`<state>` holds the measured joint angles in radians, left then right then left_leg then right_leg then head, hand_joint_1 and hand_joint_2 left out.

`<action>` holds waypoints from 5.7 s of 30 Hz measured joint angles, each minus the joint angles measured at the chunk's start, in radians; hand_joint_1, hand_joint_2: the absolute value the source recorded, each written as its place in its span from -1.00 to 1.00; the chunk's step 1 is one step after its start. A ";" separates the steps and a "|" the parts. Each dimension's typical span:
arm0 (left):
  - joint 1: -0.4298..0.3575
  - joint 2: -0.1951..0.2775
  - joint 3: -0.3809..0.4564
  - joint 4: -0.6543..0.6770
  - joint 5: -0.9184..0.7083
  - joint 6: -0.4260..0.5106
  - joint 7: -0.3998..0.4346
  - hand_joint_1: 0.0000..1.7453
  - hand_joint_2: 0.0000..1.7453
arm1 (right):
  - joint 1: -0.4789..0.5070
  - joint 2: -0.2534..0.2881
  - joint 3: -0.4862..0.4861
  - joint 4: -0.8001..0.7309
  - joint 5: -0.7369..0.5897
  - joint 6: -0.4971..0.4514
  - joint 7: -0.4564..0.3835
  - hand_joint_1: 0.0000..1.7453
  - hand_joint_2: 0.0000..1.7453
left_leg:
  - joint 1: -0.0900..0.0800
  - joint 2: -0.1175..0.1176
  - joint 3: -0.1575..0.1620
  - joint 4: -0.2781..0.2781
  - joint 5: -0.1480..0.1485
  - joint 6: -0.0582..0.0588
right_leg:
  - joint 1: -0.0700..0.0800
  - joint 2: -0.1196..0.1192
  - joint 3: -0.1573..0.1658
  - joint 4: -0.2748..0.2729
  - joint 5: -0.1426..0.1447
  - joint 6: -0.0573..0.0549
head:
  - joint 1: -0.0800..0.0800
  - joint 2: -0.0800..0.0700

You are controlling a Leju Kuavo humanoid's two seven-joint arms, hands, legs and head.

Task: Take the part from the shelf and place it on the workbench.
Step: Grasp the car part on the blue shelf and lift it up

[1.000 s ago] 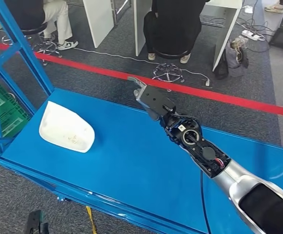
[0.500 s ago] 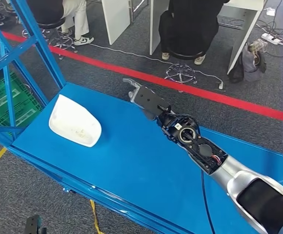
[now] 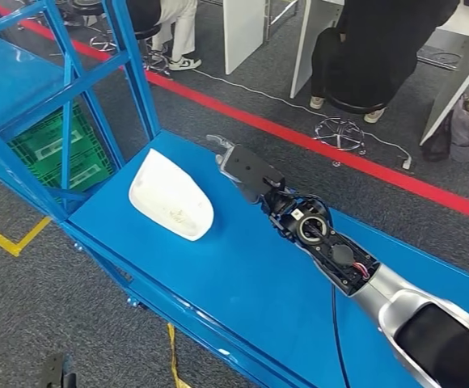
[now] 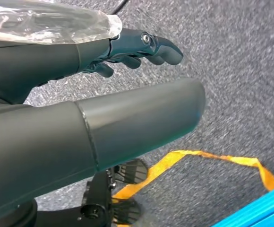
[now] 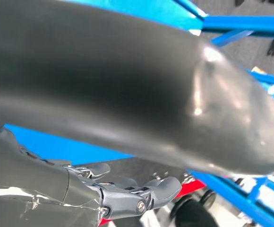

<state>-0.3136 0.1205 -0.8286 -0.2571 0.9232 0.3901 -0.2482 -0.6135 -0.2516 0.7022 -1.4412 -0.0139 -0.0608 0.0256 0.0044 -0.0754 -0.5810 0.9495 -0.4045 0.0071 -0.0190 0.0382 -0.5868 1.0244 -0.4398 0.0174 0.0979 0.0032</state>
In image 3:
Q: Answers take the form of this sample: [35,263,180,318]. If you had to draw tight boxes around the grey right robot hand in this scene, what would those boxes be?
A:
[205,133,266,205]

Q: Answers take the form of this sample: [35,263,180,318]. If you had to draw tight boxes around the white floor cable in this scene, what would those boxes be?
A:
[193,68,414,172]

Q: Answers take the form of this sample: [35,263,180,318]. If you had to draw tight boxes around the white moulded plastic part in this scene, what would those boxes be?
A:
[128,148,215,242]

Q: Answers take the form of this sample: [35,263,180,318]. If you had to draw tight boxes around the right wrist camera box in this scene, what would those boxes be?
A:
[218,144,285,196]

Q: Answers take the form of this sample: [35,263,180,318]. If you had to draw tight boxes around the black stool chrome base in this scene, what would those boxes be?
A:
[314,91,387,168]
[70,0,118,55]
[135,23,171,76]

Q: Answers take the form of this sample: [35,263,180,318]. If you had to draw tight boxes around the person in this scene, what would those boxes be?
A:
[309,0,460,125]
[127,0,202,72]

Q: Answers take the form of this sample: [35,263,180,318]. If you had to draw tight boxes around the red barrier belt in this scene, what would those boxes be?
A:
[0,2,469,227]

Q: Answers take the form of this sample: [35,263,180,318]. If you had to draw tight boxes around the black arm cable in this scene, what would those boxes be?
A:
[330,286,351,388]

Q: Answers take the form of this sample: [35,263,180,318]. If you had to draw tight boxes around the grey bag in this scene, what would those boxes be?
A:
[421,88,469,164]

